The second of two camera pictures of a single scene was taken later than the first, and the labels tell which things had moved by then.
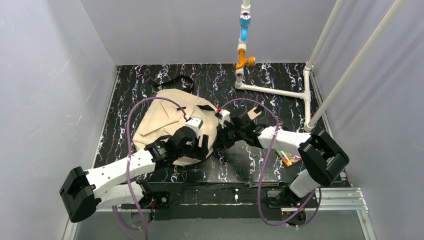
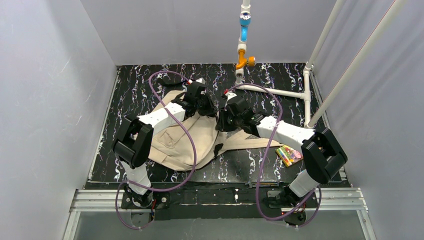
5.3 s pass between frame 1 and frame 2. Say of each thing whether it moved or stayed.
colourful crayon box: stayed
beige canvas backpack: moved
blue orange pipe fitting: stayed
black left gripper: moved
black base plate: stayed
